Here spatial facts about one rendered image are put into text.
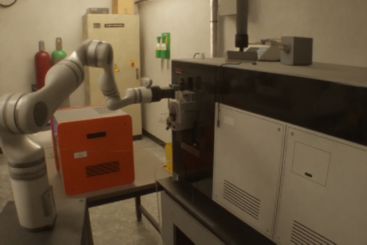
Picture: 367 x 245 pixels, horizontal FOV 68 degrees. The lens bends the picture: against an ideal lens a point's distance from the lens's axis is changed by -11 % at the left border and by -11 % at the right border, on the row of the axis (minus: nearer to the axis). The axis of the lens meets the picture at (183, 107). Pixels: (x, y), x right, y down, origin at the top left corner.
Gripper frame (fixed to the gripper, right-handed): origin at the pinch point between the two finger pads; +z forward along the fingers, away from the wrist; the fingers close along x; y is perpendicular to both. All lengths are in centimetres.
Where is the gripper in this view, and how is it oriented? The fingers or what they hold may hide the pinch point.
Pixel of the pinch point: (182, 85)
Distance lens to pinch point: 144.8
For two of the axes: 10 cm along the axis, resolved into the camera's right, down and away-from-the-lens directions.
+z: 8.6, -1.1, 5.0
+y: 0.0, 9.8, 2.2
